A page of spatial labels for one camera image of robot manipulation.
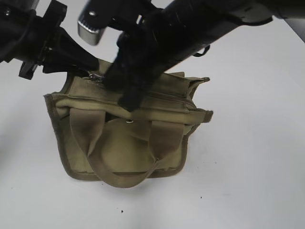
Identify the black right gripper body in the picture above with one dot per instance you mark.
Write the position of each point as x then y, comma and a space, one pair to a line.
165, 38

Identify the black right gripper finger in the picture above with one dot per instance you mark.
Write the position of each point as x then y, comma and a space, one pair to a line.
133, 80

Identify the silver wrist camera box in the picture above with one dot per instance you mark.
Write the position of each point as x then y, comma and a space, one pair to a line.
93, 19

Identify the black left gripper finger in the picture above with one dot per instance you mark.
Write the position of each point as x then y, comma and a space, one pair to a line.
63, 54

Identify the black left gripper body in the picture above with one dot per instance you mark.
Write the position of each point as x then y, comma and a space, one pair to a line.
24, 35

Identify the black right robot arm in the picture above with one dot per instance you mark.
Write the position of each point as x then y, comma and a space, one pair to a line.
227, 15

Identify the olive yellow canvas tote bag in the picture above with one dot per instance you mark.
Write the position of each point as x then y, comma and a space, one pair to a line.
99, 140

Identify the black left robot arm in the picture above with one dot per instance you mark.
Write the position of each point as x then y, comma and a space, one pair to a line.
40, 41

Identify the silver metal zipper pull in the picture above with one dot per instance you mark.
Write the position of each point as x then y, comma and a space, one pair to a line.
96, 77

